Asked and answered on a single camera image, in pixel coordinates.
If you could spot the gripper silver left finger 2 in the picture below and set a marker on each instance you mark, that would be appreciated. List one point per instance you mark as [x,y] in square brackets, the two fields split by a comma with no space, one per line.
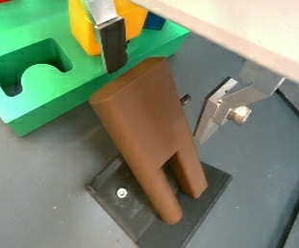
[110,32]

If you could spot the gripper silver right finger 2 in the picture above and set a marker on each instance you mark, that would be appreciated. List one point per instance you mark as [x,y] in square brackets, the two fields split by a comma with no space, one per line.
[226,106]

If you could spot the brown square-circle forked block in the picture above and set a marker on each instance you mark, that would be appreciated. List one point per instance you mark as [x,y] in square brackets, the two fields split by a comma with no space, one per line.
[140,111]

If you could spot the black curved fixture stand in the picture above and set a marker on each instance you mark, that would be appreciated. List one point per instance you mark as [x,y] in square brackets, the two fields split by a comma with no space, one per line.
[148,206]

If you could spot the yellow pentagon block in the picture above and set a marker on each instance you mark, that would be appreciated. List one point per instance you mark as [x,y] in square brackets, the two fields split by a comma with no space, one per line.
[82,28]

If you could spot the blue hexagonal prism peg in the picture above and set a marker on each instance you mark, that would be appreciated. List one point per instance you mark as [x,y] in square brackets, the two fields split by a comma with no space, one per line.
[154,22]

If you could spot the green shape-sorter base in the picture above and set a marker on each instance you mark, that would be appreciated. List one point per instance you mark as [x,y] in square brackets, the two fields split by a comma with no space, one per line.
[48,75]

